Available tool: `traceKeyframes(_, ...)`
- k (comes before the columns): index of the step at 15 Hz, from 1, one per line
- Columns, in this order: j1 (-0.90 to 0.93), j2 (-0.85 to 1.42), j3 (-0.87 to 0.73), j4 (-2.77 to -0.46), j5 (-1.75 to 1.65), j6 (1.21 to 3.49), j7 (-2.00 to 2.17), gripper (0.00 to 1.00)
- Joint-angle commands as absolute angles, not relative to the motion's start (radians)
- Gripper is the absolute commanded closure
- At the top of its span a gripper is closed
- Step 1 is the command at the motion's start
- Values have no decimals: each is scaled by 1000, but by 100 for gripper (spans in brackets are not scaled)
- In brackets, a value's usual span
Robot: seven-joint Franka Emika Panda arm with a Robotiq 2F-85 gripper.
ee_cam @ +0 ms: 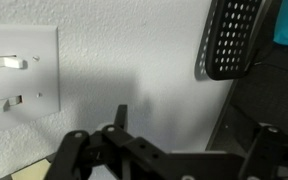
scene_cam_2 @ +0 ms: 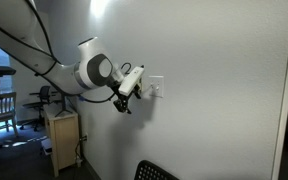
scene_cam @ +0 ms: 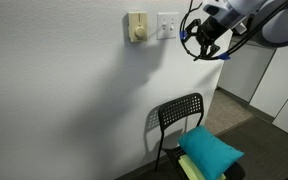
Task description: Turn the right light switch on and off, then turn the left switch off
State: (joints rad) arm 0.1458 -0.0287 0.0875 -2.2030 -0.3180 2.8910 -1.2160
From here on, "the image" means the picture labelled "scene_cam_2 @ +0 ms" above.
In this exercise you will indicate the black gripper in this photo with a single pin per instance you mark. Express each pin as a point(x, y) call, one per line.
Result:
point(129, 97)

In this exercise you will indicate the black chair back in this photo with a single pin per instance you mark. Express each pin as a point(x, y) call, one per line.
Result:
point(150, 171)

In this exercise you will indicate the light wooden cabinet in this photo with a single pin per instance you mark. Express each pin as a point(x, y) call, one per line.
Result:
point(62, 140)

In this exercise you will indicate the black office chair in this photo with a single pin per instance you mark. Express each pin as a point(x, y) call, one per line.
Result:
point(44, 96)

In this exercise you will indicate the white box on floor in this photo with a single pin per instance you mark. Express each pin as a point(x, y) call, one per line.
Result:
point(46, 146)

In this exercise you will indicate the white wooden slatted chair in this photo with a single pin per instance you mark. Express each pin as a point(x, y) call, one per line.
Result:
point(0, 110)

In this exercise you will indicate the white bar wrist camera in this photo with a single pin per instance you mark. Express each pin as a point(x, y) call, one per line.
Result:
point(130, 81)

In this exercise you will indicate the white double switch plate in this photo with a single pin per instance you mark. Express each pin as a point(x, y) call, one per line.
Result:
point(156, 91)

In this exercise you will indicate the white wall power outlet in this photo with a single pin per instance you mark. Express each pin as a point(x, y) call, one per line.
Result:
point(85, 137)

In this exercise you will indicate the white door frame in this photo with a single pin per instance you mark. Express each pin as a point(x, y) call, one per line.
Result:
point(285, 100)

